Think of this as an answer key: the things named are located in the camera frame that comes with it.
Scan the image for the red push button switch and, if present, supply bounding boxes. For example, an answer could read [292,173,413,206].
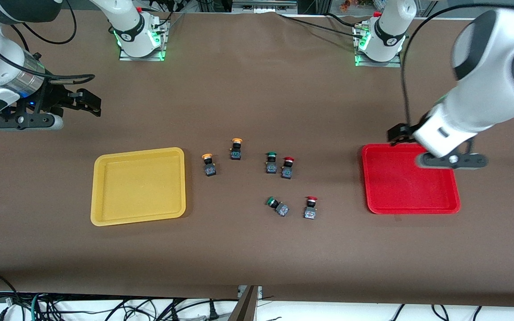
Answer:
[303,196,318,220]
[281,156,295,180]

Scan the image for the red plastic tray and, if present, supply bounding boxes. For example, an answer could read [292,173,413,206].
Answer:
[361,143,461,215]

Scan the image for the yellow plastic tray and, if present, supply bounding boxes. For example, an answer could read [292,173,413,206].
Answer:
[91,147,187,226]

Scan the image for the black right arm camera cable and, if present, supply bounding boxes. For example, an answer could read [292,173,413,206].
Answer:
[0,0,95,85]

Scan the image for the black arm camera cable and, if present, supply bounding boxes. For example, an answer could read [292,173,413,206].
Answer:
[400,4,514,130]
[0,0,95,85]

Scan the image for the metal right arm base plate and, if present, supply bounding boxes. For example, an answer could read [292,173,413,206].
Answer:
[119,20,168,62]

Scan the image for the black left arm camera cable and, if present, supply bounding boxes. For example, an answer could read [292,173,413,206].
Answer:
[400,4,514,130]

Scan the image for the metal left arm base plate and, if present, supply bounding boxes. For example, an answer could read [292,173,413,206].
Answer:
[353,22,402,68]

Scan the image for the short black table cable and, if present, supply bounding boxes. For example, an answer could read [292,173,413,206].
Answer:
[327,12,359,27]

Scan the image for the long black table cable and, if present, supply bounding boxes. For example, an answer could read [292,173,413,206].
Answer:
[276,12,365,41]

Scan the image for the grey frame post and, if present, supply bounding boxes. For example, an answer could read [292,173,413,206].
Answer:
[228,285,263,321]

